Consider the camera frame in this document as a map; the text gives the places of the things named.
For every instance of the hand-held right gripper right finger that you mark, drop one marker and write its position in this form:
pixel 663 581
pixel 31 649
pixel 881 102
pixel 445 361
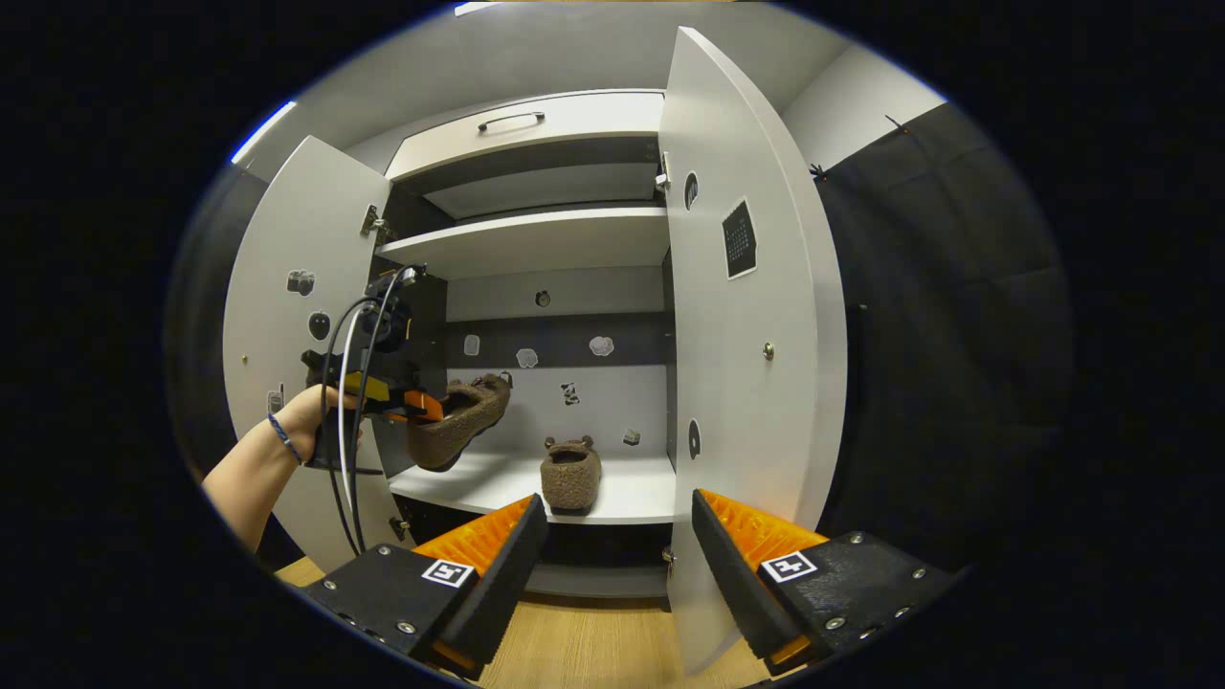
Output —
pixel 737 584

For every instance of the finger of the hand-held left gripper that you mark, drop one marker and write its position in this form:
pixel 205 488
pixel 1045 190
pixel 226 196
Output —
pixel 421 406

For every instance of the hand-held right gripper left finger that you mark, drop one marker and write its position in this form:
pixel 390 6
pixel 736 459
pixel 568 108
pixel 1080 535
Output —
pixel 498 593

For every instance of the brown fuzzy shoe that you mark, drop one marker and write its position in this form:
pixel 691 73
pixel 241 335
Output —
pixel 459 421
pixel 571 483

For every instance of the white cabinet door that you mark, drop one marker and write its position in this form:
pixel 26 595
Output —
pixel 746 383
pixel 278 230

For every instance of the white shoe cabinet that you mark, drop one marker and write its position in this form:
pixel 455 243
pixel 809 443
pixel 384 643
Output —
pixel 536 239

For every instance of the white cabinet drawer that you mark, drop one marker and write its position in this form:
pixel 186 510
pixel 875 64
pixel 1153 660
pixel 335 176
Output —
pixel 593 120

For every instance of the ceiling light strip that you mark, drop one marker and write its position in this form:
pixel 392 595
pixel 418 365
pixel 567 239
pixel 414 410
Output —
pixel 476 8
pixel 263 132

